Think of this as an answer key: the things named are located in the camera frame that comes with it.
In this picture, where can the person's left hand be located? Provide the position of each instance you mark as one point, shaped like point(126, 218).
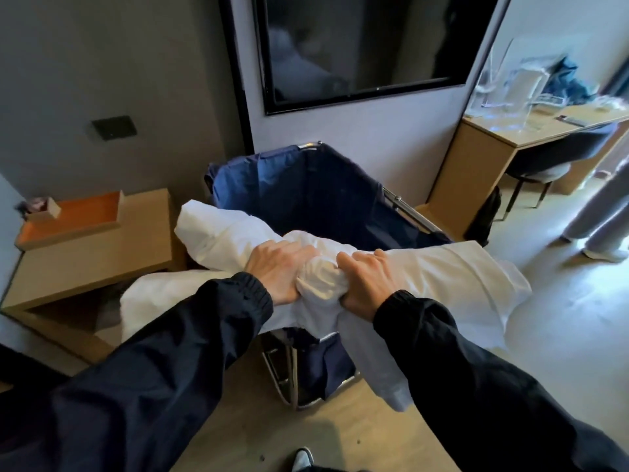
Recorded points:
point(277, 270)

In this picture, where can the white duvet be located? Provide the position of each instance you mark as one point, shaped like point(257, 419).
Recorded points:
point(457, 285)

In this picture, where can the light wooden desk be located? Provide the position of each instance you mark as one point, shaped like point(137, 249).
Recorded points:
point(472, 167)

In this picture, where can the small box with sachets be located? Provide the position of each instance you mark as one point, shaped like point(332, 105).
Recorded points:
point(41, 209)

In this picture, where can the navy blue fabric laundry bag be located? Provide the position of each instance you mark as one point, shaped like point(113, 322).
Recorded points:
point(304, 191)

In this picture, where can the black metal chair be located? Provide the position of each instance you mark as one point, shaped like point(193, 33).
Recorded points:
point(555, 157)

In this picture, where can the person's left forearm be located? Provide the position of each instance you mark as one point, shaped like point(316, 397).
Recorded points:
point(147, 378)

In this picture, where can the person's right hand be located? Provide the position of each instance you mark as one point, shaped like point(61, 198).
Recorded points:
point(373, 285)

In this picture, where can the dark wall switch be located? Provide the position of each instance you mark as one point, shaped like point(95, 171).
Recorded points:
point(114, 127)

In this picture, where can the black wall television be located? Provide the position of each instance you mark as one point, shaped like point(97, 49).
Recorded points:
point(368, 44)

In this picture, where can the white bed sheet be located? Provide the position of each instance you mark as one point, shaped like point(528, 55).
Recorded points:
point(152, 299)

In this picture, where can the dark grey backpack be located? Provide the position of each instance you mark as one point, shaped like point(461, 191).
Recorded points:
point(484, 216)

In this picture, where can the clear acrylic organizer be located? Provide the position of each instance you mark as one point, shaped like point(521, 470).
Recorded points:
point(516, 93)

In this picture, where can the person's right forearm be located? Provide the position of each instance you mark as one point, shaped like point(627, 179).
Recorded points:
point(481, 393)

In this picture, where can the person's left shoe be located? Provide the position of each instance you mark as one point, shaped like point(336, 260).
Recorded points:
point(302, 460)

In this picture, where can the small wooden side table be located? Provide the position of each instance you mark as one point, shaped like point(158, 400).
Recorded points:
point(98, 250)

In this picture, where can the chrome metal cart frame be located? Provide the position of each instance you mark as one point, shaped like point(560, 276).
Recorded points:
point(408, 211)

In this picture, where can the blue crumpled garment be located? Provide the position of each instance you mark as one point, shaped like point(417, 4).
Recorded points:
point(570, 83)

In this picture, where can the orange tray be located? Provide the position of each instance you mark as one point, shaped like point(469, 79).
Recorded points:
point(73, 216)

